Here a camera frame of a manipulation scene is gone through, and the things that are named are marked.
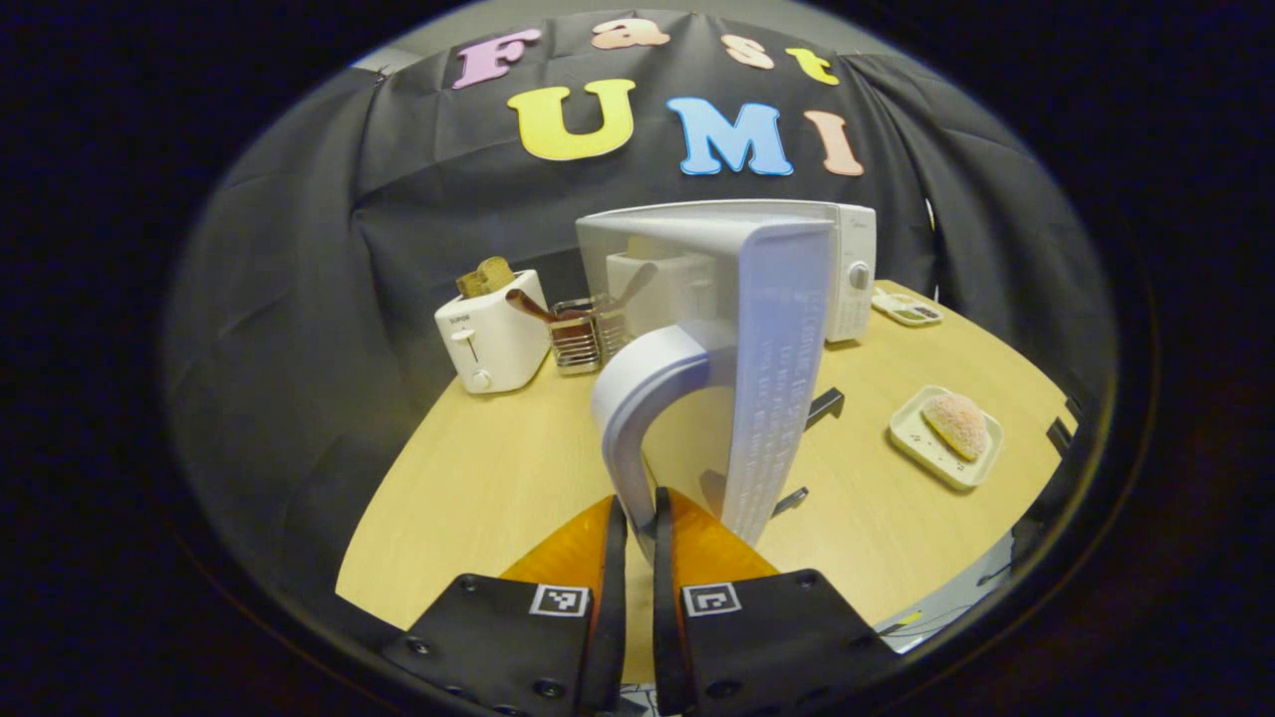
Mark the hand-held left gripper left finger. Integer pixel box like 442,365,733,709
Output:
383,495,629,717

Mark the brown spatula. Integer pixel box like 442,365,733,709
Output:
506,288,595,326

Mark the white divided dish with grains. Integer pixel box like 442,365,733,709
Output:
872,287,945,329

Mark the white microwave oven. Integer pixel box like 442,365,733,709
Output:
576,199,878,564

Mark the black backdrop cloth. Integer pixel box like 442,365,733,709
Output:
164,8,1117,608

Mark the white toaster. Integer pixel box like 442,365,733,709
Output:
434,269,552,395

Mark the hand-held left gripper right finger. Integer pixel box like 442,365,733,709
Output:
652,488,897,717

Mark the metal wire rack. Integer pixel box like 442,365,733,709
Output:
551,296,631,375

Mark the round crumb-coated bun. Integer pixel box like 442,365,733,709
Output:
921,392,991,463

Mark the cream rectangular plate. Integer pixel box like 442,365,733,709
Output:
889,385,1005,492

